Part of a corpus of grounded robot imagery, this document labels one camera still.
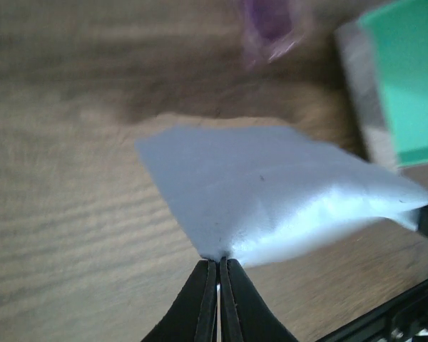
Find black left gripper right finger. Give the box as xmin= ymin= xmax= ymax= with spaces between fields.
xmin=218 ymin=258 xmax=297 ymax=342

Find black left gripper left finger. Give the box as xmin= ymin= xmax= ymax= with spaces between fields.
xmin=143 ymin=260 xmax=218 ymax=342

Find light blue cleaning cloth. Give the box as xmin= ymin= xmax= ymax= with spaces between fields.
xmin=136 ymin=126 xmax=428 ymax=267

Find grey hard glasses case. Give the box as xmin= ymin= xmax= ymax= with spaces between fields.
xmin=334 ymin=1 xmax=428 ymax=171

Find pink transparent sunglasses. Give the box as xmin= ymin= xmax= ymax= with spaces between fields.
xmin=238 ymin=0 xmax=307 ymax=68

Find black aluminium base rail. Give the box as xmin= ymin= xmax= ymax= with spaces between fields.
xmin=320 ymin=279 xmax=428 ymax=342

